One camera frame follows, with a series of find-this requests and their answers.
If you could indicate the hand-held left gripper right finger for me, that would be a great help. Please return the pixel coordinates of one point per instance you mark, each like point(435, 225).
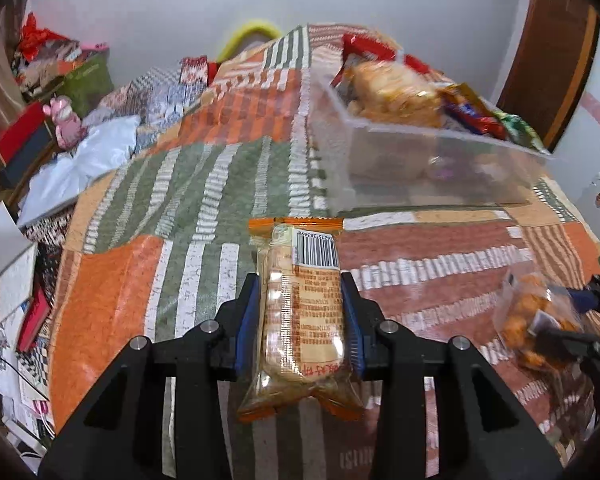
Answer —
point(354, 340)

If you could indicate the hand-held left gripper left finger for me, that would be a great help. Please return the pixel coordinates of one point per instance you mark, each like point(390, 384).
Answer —
point(245, 330)

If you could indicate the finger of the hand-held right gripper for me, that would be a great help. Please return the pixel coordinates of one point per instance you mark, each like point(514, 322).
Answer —
point(565, 342)
point(582, 300)

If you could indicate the clear bag of orange puffs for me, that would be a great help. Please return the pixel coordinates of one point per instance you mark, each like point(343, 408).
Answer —
point(522, 310)

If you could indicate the orange cracker packet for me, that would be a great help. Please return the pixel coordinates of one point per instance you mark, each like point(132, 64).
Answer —
point(300, 310)

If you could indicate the clear plastic container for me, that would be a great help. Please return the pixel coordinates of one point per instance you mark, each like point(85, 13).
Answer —
point(405, 175)

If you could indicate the white refrigerator with stickers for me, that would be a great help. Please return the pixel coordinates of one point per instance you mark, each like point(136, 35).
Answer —
point(597, 200)

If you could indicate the patchwork blanket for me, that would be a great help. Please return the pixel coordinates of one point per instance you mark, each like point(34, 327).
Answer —
point(180, 200)

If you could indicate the green snack packet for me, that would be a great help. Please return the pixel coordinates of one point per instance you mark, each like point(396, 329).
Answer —
point(520, 130)

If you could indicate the red and yellow snack packet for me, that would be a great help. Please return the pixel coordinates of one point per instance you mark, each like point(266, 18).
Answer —
point(470, 110)

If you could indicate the pile of books and papers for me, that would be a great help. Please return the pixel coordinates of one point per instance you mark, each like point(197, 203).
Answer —
point(20, 310)

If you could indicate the white plastic bag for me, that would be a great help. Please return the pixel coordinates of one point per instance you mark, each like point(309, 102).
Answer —
point(80, 170)

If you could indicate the patterned quilt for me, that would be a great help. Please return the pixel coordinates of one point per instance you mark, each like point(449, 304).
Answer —
point(165, 95)

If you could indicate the brown wooden door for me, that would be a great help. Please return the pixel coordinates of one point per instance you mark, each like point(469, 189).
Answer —
point(550, 50)

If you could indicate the white cardboard sheet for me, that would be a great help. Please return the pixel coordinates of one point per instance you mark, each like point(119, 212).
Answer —
point(2, 240)

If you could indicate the pink plush toy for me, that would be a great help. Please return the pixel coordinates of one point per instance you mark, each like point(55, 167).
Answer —
point(67, 125)

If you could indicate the red and navy box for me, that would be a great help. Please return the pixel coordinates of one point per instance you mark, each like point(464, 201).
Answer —
point(22, 142)

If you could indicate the green gift bag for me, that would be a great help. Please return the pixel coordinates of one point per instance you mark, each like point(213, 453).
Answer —
point(90, 82)

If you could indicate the yellow curved plush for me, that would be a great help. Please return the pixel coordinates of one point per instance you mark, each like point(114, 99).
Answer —
point(252, 26)

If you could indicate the red gift bag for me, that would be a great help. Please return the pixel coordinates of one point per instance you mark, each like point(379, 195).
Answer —
point(37, 37)

